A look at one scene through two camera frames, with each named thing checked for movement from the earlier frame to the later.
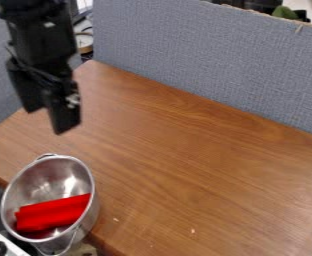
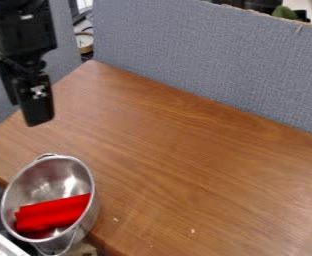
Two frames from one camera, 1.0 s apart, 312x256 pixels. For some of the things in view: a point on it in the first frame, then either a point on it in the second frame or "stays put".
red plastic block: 50,215 stays put
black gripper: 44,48 to 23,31
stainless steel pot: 52,177 stays put
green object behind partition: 283,11 stays put
